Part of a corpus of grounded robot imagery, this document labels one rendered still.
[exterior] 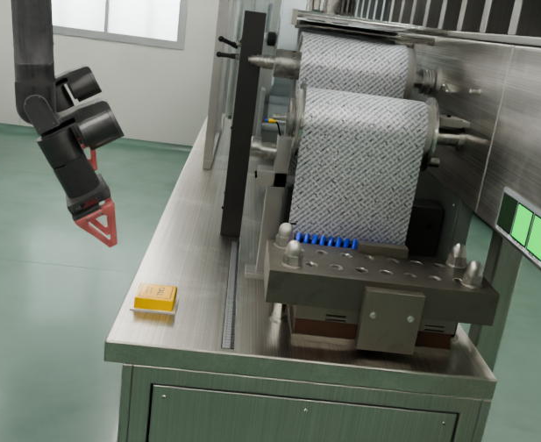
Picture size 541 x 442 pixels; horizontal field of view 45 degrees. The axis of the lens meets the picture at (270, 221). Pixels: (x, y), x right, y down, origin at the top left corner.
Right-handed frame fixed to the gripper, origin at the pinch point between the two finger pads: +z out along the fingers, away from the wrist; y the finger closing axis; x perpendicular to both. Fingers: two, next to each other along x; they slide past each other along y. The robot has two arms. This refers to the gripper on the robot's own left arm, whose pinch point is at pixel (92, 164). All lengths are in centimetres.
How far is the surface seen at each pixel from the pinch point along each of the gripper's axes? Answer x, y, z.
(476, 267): -53, -69, 28
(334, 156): -43, -45, 7
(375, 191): -48, -48, 17
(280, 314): -20, -55, 27
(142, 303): 1, -49, 15
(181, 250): -9.7, -18.2, 22.4
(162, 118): -53, 517, 115
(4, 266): 77, 191, 76
